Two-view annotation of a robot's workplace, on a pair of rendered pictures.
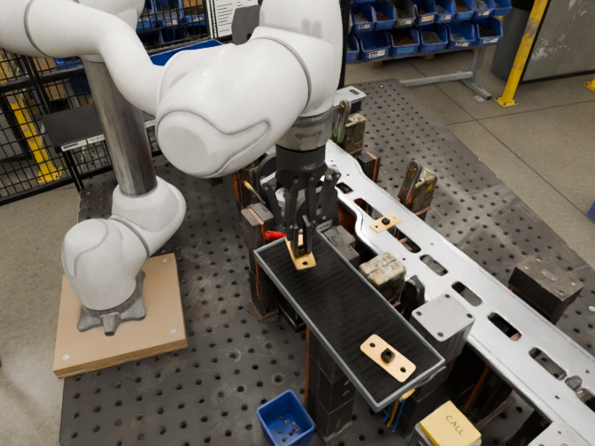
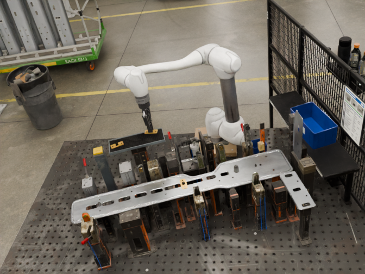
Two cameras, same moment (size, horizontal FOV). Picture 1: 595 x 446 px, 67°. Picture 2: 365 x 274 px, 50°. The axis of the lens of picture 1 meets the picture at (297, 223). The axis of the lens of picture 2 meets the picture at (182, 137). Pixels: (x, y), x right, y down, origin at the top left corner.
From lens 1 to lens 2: 2.62 m
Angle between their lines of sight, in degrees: 82
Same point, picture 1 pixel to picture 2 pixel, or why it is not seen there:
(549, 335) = (114, 208)
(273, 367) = not seen: hidden behind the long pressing
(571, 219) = not seen: outside the picture
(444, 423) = (99, 149)
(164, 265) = (230, 149)
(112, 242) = (211, 118)
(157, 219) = (223, 129)
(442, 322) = (123, 165)
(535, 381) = (106, 197)
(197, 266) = not seen: hidden behind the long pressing
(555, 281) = (126, 215)
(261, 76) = (119, 73)
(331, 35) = (129, 81)
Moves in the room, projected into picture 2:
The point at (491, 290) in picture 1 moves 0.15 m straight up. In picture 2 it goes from (137, 201) to (131, 184)
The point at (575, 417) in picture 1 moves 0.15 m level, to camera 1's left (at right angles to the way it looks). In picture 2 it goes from (93, 200) to (105, 183)
